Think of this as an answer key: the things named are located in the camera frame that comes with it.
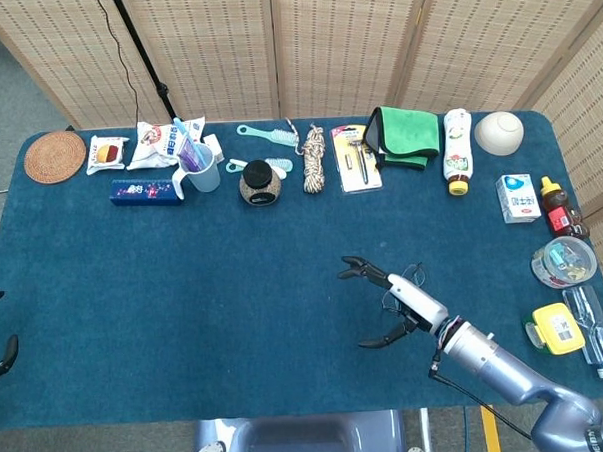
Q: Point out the green cloth black trim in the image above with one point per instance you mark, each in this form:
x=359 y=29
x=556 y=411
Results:
x=407 y=131

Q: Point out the black stand pole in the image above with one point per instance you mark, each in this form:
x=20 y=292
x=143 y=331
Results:
x=145 y=52

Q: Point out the clear plastic bottle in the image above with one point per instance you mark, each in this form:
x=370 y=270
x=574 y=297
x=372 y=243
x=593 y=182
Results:
x=594 y=333

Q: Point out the pale blue plastic cup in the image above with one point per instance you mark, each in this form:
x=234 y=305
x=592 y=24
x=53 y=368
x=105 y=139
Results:
x=204 y=177

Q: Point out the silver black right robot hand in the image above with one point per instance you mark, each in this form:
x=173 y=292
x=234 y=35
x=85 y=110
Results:
x=417 y=301

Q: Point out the silver metal rod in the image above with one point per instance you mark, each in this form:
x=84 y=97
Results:
x=426 y=431

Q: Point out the white snack bag blue print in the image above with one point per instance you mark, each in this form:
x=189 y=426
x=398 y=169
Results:
x=153 y=142

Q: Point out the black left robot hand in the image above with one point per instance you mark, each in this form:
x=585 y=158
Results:
x=11 y=349

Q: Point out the teal white small brush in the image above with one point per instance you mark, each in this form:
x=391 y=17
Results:
x=281 y=163

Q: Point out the light blue toothbrush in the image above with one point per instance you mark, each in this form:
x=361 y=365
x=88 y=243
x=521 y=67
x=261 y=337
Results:
x=179 y=126

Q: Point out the grey blue robot torso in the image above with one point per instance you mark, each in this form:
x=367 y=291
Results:
x=301 y=441

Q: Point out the clear round tub with clips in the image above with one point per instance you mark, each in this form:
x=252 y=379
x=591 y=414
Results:
x=563 y=262

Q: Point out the beige upturned bowl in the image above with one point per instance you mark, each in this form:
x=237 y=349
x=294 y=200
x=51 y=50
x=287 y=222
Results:
x=500 y=132

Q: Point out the razor in yellow card pack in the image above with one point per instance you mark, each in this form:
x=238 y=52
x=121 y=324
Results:
x=358 y=158

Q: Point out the white snack packet yellow red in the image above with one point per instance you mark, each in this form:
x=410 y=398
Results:
x=105 y=154

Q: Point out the blue carpet table mat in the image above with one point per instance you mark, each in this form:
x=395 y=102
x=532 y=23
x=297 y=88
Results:
x=184 y=291

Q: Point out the brown honey squeeze bottle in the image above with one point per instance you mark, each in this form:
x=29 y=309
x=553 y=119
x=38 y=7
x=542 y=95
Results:
x=558 y=210

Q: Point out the bamboo folding screen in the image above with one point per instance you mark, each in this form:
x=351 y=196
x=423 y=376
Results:
x=323 y=45

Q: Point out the white blue carton box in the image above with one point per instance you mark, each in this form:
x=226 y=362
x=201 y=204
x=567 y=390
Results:
x=518 y=199

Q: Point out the small white box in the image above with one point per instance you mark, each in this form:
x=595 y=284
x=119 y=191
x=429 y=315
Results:
x=214 y=142

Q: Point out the yellow lidded lunch box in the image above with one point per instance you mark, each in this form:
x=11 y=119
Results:
x=558 y=327

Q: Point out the purple toothpaste tube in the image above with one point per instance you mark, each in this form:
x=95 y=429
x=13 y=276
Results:
x=191 y=156

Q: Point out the round woven rattan coaster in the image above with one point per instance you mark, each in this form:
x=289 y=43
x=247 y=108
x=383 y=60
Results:
x=54 y=157

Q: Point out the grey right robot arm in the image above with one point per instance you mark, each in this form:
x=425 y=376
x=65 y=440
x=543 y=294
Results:
x=487 y=353

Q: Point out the dark blue rectangular box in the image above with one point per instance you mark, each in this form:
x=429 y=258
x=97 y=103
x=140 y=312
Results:
x=145 y=192

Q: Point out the glass jar black lid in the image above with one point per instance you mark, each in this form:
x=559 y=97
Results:
x=259 y=180

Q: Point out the white bottle yellow cap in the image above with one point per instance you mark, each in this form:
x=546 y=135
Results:
x=457 y=149

